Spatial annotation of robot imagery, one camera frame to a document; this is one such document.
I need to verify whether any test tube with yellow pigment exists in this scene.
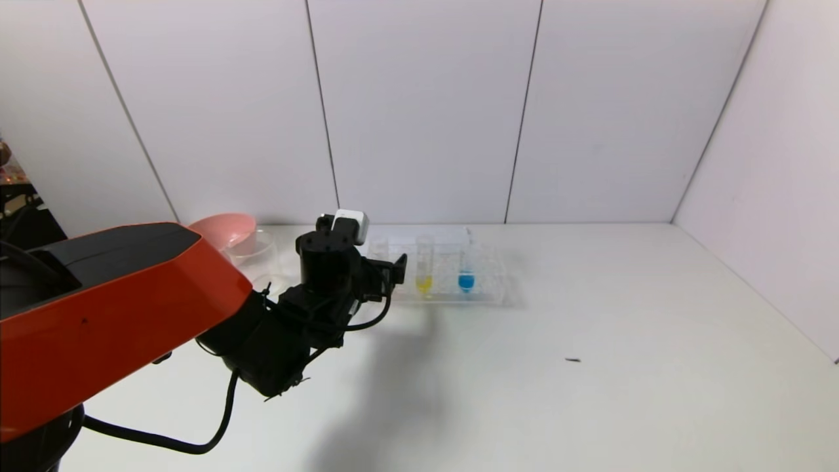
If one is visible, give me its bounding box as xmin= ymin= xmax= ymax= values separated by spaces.
xmin=415 ymin=236 xmax=435 ymax=296

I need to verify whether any test tube with blue pigment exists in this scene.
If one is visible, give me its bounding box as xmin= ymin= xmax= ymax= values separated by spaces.
xmin=458 ymin=235 xmax=478 ymax=294

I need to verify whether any clear plastic test tube rack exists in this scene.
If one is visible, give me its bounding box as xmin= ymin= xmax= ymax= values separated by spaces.
xmin=367 ymin=240 xmax=509 ymax=306

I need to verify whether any clear glass beaker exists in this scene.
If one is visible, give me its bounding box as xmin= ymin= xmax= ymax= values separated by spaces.
xmin=226 ymin=229 xmax=290 ymax=296

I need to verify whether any white paper sheet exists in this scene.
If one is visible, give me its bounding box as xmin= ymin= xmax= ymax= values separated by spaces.
xmin=366 ymin=226 xmax=471 ymax=254

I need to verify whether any pink bowl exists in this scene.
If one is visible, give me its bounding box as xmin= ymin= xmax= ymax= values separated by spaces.
xmin=189 ymin=213 xmax=258 ymax=254

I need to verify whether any black background furniture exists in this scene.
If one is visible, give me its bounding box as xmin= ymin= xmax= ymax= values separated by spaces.
xmin=0 ymin=185 xmax=68 ymax=248

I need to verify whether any colourful background clutter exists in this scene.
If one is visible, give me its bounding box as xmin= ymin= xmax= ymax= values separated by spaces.
xmin=0 ymin=139 xmax=33 ymax=187

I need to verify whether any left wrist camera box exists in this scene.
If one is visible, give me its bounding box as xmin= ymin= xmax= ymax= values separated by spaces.
xmin=333 ymin=209 xmax=370 ymax=245

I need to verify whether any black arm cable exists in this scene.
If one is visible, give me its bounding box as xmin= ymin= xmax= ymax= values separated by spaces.
xmin=81 ymin=370 xmax=241 ymax=456

